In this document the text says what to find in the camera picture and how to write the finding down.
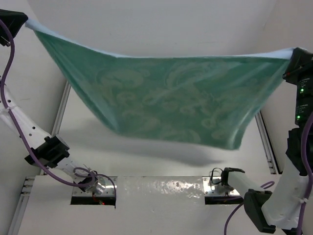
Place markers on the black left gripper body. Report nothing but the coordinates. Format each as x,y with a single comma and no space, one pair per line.
4,36

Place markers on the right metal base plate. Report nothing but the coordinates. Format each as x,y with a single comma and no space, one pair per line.
212,187

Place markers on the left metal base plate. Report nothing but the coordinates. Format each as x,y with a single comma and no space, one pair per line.
104,187

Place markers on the aluminium table frame rail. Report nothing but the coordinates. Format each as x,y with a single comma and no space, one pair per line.
94,145

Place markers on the light blue green pillowcase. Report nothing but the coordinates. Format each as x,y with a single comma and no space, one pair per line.
206,100

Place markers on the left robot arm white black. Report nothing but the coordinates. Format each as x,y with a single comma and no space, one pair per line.
50,153

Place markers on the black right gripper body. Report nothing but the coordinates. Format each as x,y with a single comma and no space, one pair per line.
301,72

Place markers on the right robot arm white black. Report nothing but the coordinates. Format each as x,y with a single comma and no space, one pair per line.
284,207

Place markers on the metal base plate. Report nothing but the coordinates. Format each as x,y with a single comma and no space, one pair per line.
212,187
104,187

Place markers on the white front cover board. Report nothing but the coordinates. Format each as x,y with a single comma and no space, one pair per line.
145,206

